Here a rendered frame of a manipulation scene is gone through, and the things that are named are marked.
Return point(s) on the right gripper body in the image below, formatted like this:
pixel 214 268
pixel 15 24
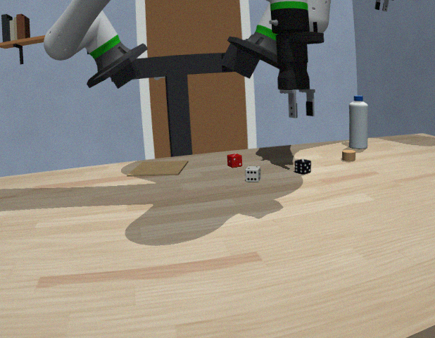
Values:
pixel 292 27

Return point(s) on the grey bottle with blue cap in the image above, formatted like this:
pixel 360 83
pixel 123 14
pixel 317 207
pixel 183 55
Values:
pixel 358 123

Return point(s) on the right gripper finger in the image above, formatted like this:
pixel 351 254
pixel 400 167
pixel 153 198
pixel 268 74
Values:
pixel 310 109
pixel 292 102

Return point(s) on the tan short cylinder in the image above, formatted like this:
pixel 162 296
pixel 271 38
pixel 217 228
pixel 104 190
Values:
pixel 348 155

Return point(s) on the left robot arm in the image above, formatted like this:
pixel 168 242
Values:
pixel 318 11

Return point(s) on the grey die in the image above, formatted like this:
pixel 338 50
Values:
pixel 252 173

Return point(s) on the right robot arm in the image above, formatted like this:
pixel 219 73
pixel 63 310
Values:
pixel 84 25

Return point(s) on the black die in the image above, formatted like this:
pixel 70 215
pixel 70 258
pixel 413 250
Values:
pixel 302 166

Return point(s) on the red die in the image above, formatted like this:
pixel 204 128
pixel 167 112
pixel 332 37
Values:
pixel 234 160

